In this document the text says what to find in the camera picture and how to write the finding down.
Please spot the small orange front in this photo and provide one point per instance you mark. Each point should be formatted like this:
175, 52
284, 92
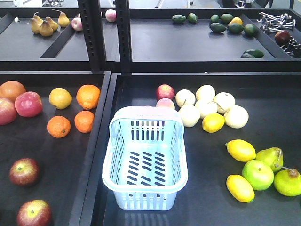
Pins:
58, 126

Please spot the small orange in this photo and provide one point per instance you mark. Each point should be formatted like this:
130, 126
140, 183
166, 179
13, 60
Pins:
84, 121
58, 126

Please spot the light blue plastic basket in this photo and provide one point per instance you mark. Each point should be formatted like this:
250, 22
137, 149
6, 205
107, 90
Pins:
145, 163

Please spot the large orange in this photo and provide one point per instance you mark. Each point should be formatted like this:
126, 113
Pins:
88, 96

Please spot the black wooden produce stand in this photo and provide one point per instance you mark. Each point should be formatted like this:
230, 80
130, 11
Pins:
263, 79

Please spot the small orange back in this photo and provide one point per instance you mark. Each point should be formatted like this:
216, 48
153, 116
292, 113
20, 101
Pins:
84, 121

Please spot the red apple near left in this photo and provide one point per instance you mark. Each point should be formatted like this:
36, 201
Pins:
24, 172

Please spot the red pink apple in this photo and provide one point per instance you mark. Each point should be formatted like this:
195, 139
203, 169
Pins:
29, 104

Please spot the yellow orange citrus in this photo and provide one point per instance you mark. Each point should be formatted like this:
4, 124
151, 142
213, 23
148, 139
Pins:
60, 98

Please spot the orange behind basket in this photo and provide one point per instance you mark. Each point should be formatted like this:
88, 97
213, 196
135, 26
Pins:
11, 90

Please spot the red apple near right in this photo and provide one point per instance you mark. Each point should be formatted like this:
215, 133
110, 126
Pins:
34, 213

